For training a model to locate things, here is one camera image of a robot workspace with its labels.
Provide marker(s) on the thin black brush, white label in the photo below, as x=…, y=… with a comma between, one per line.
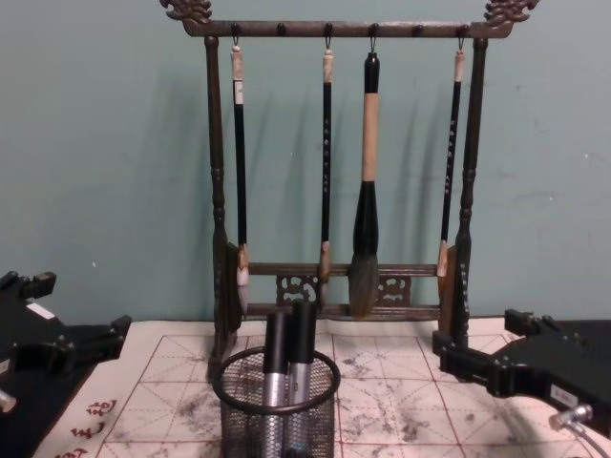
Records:
x=241, y=167

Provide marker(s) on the silver marker with black cap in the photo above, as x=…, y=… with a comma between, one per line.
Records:
x=301, y=334
x=275, y=343

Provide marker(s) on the black table cloth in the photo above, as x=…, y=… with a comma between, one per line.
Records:
x=43, y=424

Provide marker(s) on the dark wooden brush rack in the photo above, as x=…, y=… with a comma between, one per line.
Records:
x=214, y=143

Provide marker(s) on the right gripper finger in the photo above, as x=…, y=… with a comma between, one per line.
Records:
x=525, y=322
x=487, y=372

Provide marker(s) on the thin black calligraphy brush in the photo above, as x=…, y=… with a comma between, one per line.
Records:
x=451, y=143
x=326, y=167

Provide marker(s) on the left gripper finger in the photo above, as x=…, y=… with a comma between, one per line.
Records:
x=40, y=284
x=102, y=341

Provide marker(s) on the large tan and black brush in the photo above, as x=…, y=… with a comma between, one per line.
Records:
x=369, y=138

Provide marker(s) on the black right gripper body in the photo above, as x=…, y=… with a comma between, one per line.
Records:
x=573, y=358

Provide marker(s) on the white gridded calligraphy mat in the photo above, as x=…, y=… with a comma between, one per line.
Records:
x=406, y=405

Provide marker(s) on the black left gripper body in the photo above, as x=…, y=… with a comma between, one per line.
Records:
x=33, y=329

